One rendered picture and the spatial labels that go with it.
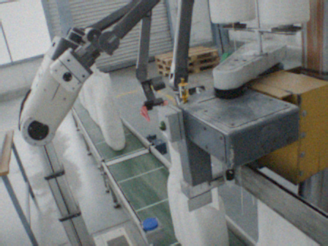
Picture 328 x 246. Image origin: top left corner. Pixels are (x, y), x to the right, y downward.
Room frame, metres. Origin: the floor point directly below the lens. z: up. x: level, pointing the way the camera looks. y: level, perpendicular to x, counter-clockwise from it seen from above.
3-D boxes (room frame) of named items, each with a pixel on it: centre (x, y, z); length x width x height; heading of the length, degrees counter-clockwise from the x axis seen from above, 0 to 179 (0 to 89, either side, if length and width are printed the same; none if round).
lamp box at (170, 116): (0.84, -0.01, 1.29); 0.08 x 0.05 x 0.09; 21
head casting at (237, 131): (0.79, -0.19, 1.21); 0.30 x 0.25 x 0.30; 21
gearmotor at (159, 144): (2.69, 0.16, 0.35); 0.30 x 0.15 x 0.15; 21
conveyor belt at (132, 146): (3.48, 0.81, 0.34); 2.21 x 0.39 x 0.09; 21
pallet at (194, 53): (6.87, -0.65, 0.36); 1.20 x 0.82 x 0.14; 107
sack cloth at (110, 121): (2.80, 0.55, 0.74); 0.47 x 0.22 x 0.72; 19
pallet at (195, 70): (6.90, -0.66, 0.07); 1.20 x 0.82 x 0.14; 109
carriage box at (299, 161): (0.94, -0.49, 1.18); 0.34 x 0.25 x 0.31; 111
